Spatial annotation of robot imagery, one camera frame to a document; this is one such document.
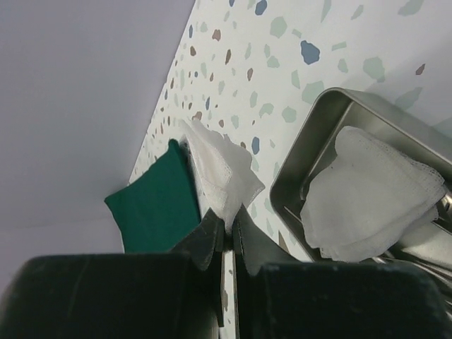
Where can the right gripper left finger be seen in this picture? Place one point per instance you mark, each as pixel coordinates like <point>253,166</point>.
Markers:
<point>175,294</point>

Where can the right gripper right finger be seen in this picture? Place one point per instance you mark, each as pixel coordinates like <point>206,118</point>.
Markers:
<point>278,296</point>

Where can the green surgical cloth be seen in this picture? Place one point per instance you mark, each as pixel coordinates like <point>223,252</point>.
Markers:
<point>160,208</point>

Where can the metal instrument tray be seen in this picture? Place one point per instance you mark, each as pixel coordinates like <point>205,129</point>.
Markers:
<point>428,247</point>

